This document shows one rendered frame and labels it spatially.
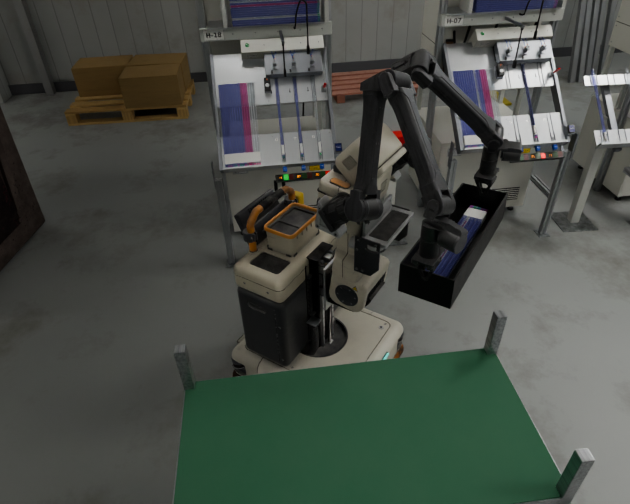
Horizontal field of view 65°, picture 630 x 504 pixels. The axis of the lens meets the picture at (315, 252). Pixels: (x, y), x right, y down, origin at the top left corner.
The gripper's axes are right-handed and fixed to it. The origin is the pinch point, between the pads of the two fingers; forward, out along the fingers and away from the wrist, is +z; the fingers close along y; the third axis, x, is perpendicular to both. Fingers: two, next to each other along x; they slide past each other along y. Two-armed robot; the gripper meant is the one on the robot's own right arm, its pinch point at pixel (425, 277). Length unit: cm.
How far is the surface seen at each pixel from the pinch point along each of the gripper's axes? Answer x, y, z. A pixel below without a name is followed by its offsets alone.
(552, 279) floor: -29, 166, 110
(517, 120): 19, 201, 26
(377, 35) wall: 260, 495, 63
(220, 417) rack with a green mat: 30, -62, 15
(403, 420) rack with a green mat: -11.3, -38.5, 15.4
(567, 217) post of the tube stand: -23, 241, 107
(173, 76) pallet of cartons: 370, 245, 59
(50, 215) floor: 322, 51, 106
